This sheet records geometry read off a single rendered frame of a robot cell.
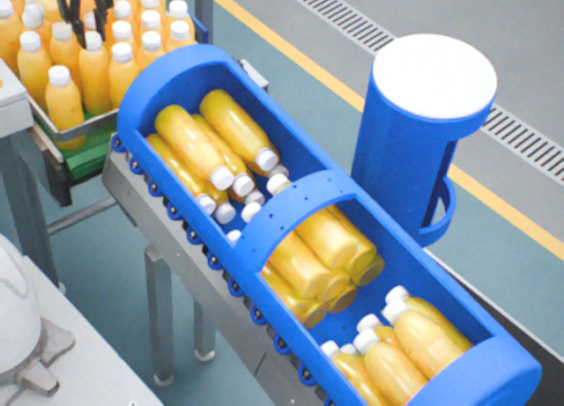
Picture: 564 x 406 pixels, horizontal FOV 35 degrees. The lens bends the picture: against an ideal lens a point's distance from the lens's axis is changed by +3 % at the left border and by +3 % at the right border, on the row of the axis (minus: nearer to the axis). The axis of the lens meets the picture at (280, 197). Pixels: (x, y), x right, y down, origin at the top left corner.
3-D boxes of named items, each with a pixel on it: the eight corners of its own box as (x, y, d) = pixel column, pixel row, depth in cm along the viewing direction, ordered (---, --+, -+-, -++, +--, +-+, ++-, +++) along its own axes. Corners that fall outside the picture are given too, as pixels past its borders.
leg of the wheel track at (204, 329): (201, 365, 264) (202, 238, 217) (191, 351, 267) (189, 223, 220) (218, 356, 267) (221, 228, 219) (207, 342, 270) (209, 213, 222)
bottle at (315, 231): (340, 242, 146) (275, 173, 155) (322, 273, 149) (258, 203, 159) (366, 238, 151) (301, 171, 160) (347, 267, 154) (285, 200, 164)
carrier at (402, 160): (330, 330, 258) (427, 335, 259) (374, 118, 191) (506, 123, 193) (327, 252, 276) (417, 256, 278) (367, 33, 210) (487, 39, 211)
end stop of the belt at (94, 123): (63, 143, 190) (61, 134, 188) (61, 141, 191) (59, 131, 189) (218, 78, 207) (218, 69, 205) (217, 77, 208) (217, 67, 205)
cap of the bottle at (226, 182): (226, 181, 168) (230, 188, 167) (209, 186, 166) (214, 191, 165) (231, 166, 166) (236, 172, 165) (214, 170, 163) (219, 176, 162)
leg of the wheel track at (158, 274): (160, 390, 259) (152, 263, 211) (150, 375, 261) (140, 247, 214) (177, 380, 261) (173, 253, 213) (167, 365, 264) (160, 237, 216)
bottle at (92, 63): (115, 117, 204) (107, 55, 189) (83, 115, 203) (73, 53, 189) (117, 96, 208) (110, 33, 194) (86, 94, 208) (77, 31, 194)
